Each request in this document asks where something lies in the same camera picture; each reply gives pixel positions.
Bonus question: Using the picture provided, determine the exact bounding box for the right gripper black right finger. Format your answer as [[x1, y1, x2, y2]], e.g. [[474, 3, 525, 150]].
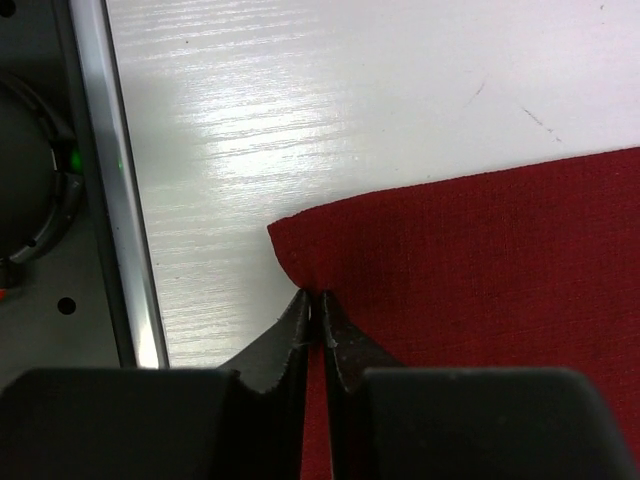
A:
[[319, 291, 400, 479]]

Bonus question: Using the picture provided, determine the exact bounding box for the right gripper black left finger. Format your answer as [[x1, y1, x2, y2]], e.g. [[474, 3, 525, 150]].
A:
[[221, 290, 311, 479]]

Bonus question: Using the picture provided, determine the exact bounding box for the red cloth napkin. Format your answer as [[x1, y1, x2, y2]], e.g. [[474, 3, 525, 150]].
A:
[[268, 148, 639, 457]]

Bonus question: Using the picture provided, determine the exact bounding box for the aluminium frame rail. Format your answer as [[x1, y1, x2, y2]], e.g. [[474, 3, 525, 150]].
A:
[[69, 1, 169, 369]]

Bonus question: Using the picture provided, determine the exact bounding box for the right robot arm base mount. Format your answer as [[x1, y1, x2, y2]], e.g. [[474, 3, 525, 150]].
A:
[[1, 71, 85, 299]]

